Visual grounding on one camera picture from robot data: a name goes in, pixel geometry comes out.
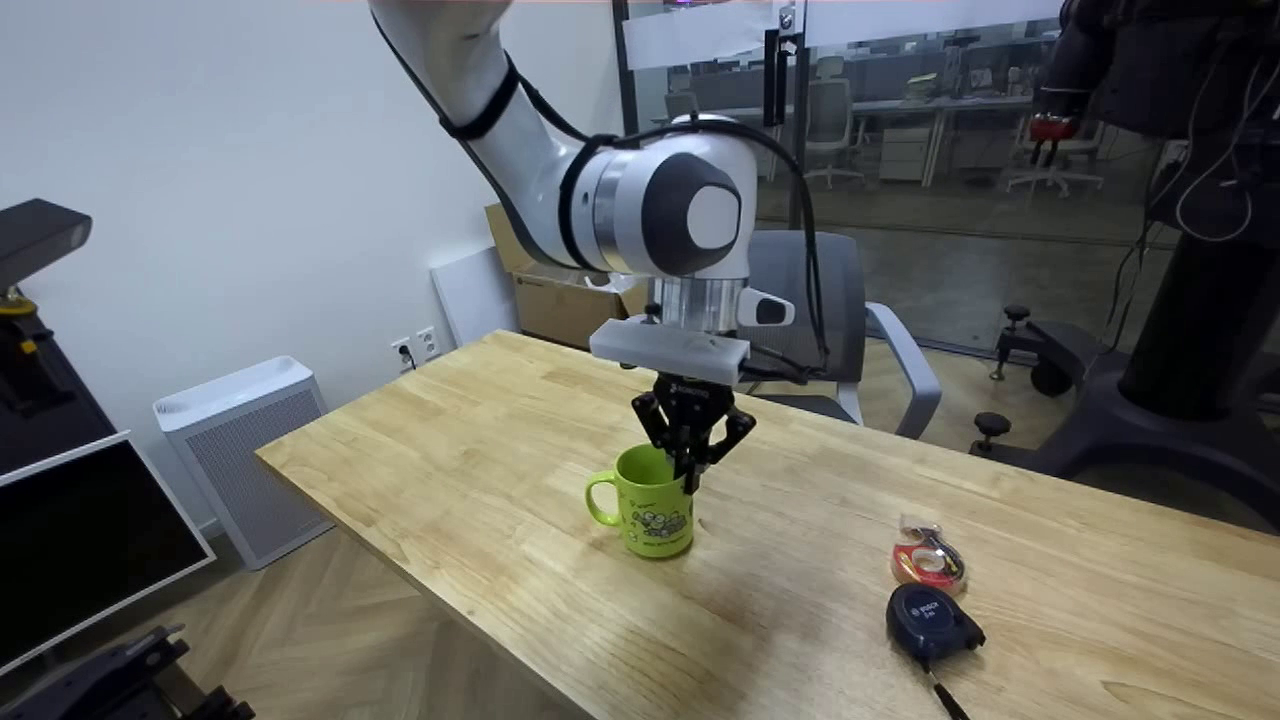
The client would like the thin black strap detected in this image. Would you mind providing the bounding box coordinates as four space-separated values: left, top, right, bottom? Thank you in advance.
930 676 976 720

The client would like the black pedestal with casters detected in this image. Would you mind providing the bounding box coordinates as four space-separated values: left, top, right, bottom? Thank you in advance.
968 130 1280 531

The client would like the yellow black clamp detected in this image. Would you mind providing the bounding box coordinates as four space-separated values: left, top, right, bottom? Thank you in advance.
0 286 44 366

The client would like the black glass door frame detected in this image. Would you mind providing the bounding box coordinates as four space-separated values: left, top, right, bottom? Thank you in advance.
608 0 811 233

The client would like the grey mesh office chair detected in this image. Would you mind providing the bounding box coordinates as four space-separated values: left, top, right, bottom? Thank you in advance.
737 226 946 444

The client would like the white air purifier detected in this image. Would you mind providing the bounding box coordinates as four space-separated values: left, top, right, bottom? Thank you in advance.
147 350 335 573

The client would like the green ceramic mug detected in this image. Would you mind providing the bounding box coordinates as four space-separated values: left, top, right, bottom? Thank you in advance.
579 440 699 565

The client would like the black wheeled stand base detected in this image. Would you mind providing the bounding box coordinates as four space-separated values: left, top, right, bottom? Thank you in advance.
0 625 261 720

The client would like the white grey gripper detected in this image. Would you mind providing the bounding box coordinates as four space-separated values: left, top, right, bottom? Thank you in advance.
588 276 760 499

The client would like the black door handle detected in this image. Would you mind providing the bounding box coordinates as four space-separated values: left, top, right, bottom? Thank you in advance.
760 23 809 130

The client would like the white looped cable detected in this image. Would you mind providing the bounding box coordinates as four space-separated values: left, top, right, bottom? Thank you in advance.
1168 51 1280 253

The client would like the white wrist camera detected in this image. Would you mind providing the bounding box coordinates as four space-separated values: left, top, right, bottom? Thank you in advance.
737 284 802 336

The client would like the black monitor with white frame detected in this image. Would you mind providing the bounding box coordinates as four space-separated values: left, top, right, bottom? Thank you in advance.
0 427 221 680

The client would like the brown cardboard box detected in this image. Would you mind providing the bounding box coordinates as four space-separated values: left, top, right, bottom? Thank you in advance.
480 195 656 357

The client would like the black camera head on stand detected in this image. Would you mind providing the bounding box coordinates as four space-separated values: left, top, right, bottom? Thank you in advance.
0 195 96 291

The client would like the white flat board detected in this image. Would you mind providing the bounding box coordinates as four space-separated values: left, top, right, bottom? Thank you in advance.
426 238 522 350

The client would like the grey background office chair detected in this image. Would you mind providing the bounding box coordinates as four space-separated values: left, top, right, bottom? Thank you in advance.
802 75 869 190

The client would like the red white background chair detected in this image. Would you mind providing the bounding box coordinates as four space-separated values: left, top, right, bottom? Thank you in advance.
995 108 1111 201

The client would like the red orange carabiner keyring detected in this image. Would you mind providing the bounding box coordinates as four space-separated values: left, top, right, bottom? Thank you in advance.
890 522 972 599

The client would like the white wall socket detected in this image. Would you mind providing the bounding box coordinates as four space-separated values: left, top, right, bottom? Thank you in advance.
387 323 452 376

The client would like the dark hanging jacket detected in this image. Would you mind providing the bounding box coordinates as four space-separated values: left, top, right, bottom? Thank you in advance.
1033 0 1280 143

